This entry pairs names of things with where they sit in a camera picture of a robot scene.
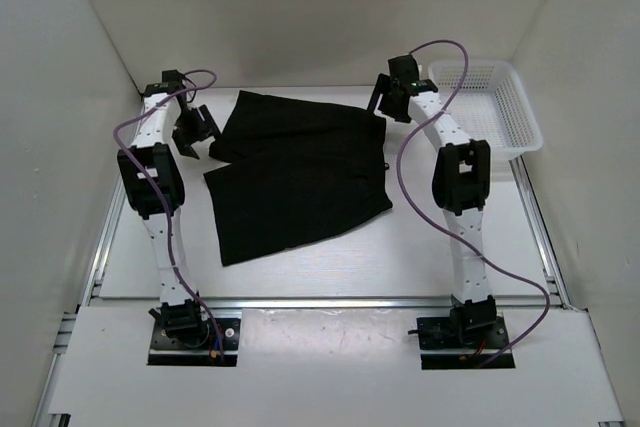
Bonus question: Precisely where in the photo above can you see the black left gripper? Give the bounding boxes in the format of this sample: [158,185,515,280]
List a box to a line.
[170,104,220,159]

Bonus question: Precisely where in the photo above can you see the black shorts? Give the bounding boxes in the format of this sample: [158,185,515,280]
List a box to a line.
[204,91,393,267]

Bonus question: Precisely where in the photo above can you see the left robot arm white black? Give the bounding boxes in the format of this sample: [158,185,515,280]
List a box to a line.
[113,69,223,351]

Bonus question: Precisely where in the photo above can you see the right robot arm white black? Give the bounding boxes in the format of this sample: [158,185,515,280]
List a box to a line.
[367,54,497,349]

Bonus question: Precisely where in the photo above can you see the white perforated plastic basket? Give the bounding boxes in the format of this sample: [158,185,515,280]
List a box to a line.
[428,60,543,162]

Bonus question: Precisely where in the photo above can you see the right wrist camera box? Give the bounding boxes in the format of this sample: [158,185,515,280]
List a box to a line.
[387,54,420,85]

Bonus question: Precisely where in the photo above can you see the aluminium front rail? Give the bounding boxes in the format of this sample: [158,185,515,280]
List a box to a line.
[199,294,561,312]

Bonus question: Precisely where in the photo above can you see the aluminium rail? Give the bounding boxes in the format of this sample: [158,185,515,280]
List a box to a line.
[44,91,154,423]
[199,294,561,312]
[510,157,573,309]

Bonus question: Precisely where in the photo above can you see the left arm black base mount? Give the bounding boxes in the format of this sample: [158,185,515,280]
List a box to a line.
[147,309,241,367]

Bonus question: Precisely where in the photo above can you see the aluminium left side rail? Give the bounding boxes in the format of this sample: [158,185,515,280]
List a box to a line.
[44,91,154,423]

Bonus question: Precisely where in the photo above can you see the aluminium right side rail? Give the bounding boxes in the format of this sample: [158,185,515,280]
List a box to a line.
[510,157,573,309]

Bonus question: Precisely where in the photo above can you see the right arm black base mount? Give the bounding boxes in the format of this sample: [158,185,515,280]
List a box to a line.
[407,310,515,371]

